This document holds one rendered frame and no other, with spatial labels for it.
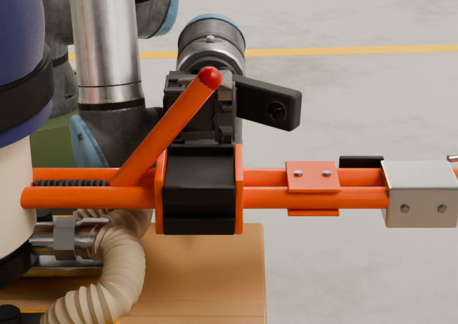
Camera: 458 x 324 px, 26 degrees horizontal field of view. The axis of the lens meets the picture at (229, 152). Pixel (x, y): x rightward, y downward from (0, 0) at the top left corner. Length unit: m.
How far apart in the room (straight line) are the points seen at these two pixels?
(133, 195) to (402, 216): 0.26
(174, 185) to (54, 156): 0.86
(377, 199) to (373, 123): 2.92
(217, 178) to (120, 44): 0.39
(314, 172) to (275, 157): 2.58
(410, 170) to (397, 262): 1.98
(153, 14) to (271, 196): 0.88
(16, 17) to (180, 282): 0.36
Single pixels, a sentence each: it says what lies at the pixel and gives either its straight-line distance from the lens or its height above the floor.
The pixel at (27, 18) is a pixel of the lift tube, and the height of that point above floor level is 1.26.
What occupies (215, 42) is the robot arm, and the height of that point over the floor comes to 1.12.
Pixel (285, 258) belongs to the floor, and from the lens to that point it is 2.95.
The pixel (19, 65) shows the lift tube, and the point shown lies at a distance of 0.89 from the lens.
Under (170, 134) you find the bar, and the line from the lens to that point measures 0.94.
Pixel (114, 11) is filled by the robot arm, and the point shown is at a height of 1.15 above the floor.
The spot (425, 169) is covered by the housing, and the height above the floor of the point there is 1.09.
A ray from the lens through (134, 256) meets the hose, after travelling 0.95.
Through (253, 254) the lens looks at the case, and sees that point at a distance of 1.13.
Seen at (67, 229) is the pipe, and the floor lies 1.04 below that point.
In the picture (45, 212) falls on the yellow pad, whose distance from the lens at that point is 1.11.
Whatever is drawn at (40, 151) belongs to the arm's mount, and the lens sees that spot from 1.76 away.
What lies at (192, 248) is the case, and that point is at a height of 0.94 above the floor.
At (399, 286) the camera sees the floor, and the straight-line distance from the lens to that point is 2.85.
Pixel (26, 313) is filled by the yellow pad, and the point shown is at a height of 0.97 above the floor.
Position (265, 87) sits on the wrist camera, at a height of 1.10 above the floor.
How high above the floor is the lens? 1.52
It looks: 25 degrees down
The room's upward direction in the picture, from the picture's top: straight up
